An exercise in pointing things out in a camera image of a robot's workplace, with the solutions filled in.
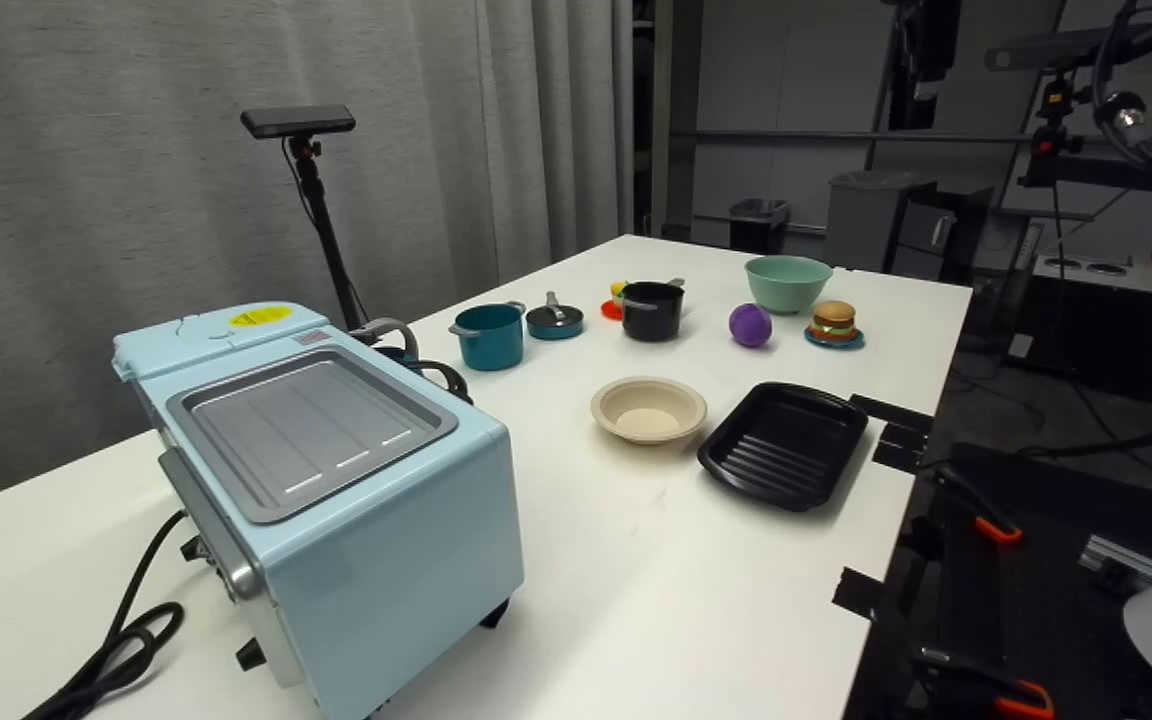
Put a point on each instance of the mint green bowl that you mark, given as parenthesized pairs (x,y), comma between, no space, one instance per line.
(784,284)

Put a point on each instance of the small blue plate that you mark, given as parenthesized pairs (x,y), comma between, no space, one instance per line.
(835,340)

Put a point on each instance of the light blue toaster oven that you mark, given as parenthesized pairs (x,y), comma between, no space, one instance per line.
(388,535)

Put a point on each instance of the black camera bar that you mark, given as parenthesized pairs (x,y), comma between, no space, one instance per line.
(299,122)

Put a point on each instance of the beige plate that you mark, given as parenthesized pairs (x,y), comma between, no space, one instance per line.
(648,409)

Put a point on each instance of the black grill tray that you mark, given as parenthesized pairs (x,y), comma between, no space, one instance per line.
(779,444)

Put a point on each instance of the teal pot lid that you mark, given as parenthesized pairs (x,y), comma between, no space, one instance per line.
(558,323)

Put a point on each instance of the black camera on mount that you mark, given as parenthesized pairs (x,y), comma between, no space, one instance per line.
(1069,44)

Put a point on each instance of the black bin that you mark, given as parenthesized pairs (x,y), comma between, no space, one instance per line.
(761,227)

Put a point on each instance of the toy burger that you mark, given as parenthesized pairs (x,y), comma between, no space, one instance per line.
(835,318)

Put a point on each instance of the grey curtain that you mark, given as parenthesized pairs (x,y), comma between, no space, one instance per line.
(111,227)

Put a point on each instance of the teal toy pot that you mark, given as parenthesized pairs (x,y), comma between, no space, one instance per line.
(489,340)

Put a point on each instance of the grey cabinet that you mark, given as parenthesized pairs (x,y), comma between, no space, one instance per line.
(870,221)

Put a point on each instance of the purple plush toy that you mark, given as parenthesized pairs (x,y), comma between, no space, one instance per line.
(751,324)

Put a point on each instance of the yellow red toy food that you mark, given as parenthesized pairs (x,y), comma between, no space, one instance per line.
(615,306)

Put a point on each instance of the black tape strip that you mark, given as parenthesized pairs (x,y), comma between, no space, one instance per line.
(859,590)
(892,414)
(896,449)

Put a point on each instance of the orange black clamp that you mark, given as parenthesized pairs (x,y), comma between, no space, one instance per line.
(1021,702)
(996,528)

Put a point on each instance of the black toy pot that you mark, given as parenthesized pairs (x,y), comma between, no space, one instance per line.
(655,312)

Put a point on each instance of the black tripod stand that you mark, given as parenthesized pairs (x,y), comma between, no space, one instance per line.
(323,227)

